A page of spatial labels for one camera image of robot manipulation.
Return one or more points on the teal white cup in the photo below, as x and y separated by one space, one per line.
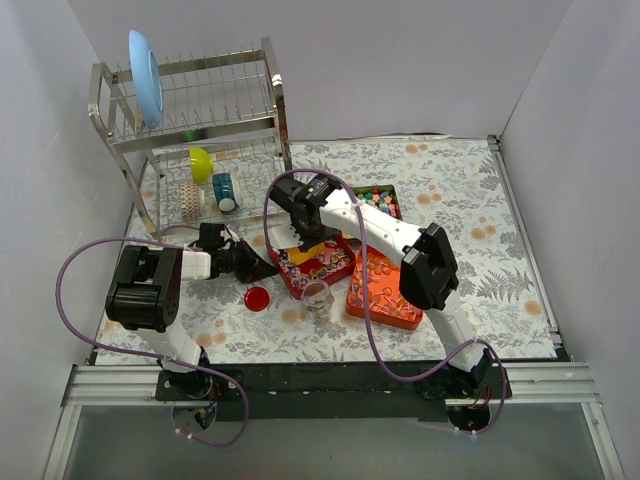
227 192

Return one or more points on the yellow plastic scoop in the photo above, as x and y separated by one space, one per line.
298 257

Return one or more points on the blue plate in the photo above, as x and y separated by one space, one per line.
146 79

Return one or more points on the red tray swirl lollipops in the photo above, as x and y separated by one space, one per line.
330 262

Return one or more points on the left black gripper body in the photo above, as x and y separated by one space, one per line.
245 261

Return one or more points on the steel dish rack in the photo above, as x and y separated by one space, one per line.
232 105

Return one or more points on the red jar lid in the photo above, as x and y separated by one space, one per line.
257 299

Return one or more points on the patterned beige cup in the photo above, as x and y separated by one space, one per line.
192 200

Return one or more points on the orange tray clear lollipops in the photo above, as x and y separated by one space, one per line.
386 304

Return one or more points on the floral table mat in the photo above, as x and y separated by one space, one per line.
454 184

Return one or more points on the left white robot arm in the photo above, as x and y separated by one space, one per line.
144 295

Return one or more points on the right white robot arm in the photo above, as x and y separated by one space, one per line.
428 268

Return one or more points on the dark tin star candies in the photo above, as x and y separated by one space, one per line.
382 197

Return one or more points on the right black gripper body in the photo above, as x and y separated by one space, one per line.
310 238

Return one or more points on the lime green bowl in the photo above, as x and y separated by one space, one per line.
201 164

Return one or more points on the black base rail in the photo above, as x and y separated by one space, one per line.
328 391

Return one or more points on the clear glass jar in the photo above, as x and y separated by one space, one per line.
316 302

